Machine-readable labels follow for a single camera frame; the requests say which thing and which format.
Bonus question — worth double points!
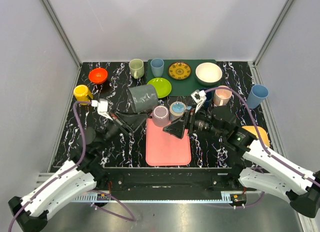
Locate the purple mug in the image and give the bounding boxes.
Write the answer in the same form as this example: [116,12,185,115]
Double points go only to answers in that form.
[152,105,170,128]

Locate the left aluminium frame post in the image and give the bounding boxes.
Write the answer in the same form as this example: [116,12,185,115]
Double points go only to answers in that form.
[40,0,82,68]

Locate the blue cup on mat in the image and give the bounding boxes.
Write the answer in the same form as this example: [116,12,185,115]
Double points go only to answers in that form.
[150,58,165,78]

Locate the pink tray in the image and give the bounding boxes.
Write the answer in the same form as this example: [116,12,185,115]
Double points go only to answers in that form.
[145,118,192,167]

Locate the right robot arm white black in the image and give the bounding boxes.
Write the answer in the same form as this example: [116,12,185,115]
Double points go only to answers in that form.
[163,106,320,218]

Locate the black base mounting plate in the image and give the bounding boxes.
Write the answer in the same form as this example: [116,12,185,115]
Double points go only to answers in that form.
[96,167,244,192]

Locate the yellow mug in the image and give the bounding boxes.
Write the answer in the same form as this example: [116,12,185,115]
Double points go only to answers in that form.
[73,84,94,105]

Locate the navy blue mug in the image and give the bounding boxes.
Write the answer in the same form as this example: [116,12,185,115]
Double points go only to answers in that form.
[199,88,213,109]

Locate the aluminium frame post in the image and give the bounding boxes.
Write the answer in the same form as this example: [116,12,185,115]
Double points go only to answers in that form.
[40,0,82,68]
[252,0,296,67]

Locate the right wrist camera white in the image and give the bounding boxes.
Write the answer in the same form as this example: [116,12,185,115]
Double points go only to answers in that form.
[190,89,207,113]

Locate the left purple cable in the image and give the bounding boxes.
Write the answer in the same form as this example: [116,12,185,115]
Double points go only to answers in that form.
[7,100,137,232]

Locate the blue cup at right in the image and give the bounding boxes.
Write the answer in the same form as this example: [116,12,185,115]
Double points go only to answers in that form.
[246,84,269,109]

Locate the dark green mat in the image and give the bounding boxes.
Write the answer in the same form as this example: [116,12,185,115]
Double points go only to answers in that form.
[146,59,222,97]

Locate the yellow orange bowl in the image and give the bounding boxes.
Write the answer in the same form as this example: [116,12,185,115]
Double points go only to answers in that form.
[242,125,270,147]

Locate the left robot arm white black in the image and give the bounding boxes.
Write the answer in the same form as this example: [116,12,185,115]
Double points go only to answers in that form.
[8,111,148,232]

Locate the pink mug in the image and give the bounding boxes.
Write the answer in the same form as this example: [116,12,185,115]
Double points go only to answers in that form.
[213,85,232,106]

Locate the lime green plate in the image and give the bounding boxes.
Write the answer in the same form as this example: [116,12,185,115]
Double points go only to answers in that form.
[147,77,172,99]

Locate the light blue mug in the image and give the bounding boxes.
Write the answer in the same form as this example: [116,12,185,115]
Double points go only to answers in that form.
[169,101,191,121]

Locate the yellow patterned plate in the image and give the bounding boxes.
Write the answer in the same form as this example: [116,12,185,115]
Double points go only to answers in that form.
[168,61,192,80]

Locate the right aluminium frame post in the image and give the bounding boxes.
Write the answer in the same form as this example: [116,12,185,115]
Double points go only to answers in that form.
[252,0,296,67]

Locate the white bowl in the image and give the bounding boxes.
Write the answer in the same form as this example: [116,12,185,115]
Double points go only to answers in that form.
[195,62,223,87]

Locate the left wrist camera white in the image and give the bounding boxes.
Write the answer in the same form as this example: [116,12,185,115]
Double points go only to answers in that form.
[91,99,113,121]

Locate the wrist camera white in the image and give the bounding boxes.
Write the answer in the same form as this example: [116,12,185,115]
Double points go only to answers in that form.
[91,99,113,121]
[190,89,207,113]

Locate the light green mug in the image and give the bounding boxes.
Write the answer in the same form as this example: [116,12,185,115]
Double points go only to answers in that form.
[129,58,145,79]

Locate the grey mug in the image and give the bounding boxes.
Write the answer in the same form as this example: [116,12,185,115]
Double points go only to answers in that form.
[128,84,158,113]

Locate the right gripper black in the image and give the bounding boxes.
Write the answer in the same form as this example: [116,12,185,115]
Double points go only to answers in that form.
[163,103,226,139]

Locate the red bowl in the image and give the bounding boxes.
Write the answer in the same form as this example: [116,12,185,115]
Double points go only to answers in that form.
[88,68,108,85]

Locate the front aluminium rail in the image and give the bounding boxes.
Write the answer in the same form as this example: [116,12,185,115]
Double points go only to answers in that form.
[72,190,241,204]

